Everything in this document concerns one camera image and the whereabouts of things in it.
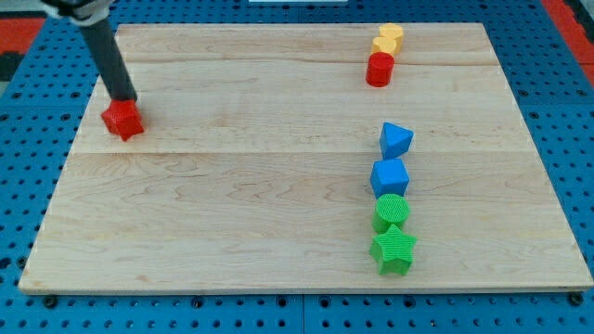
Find light wooden board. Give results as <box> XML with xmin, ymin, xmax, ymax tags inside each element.
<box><xmin>19</xmin><ymin>23</ymin><xmax>593</xmax><ymax>295</ymax></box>

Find blue triangle block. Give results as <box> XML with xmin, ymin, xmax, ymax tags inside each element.
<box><xmin>379</xmin><ymin>122</ymin><xmax>414</xmax><ymax>160</ymax></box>

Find green cylinder block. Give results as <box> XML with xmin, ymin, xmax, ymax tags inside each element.
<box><xmin>371</xmin><ymin>194</ymin><xmax>410</xmax><ymax>233</ymax></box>

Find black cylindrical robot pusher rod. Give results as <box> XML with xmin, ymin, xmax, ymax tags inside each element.
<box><xmin>80</xmin><ymin>19</ymin><xmax>137</xmax><ymax>101</ymax></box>

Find yellow heart block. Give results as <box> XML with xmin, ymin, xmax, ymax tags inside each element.
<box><xmin>370</xmin><ymin>36</ymin><xmax>398</xmax><ymax>57</ymax></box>

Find yellow hexagon block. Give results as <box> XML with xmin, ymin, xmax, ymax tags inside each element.
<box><xmin>379</xmin><ymin>22</ymin><xmax>405</xmax><ymax>54</ymax></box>

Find green star block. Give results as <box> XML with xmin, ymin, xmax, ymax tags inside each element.
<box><xmin>369</xmin><ymin>225</ymin><xmax>417</xmax><ymax>276</ymax></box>

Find red star block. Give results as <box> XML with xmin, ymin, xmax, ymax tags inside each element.
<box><xmin>101</xmin><ymin>99</ymin><xmax>144</xmax><ymax>141</ymax></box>

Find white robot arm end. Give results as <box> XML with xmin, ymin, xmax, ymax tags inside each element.
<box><xmin>41</xmin><ymin>0</ymin><xmax>114</xmax><ymax>26</ymax></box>

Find blue cube block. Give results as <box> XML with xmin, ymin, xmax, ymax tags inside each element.
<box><xmin>370</xmin><ymin>159</ymin><xmax>410</xmax><ymax>198</ymax></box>

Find red cylinder block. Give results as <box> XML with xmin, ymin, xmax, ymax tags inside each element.
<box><xmin>366</xmin><ymin>52</ymin><xmax>394</xmax><ymax>87</ymax></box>

